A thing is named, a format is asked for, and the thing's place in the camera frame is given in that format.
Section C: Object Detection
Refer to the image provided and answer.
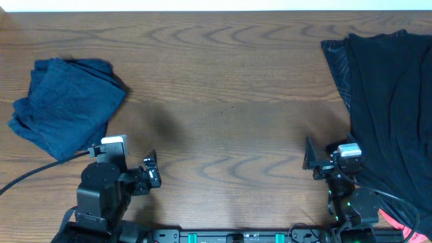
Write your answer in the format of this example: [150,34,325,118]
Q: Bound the dark blue shorts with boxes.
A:
[8,58,126,160]

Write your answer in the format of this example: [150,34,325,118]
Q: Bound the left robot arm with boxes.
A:
[52,150,162,243]

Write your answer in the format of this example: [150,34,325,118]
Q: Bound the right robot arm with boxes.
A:
[302,138,379,242]

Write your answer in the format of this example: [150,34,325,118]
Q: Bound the black garment pile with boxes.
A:
[321,30,431,238]

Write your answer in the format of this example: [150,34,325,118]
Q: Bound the folded dark blue garment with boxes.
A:
[28,58,118,150]

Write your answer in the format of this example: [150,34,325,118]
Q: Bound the pink red garment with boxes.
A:
[379,209,427,243]

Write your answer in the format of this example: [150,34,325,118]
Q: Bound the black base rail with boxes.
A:
[65,226,405,243]

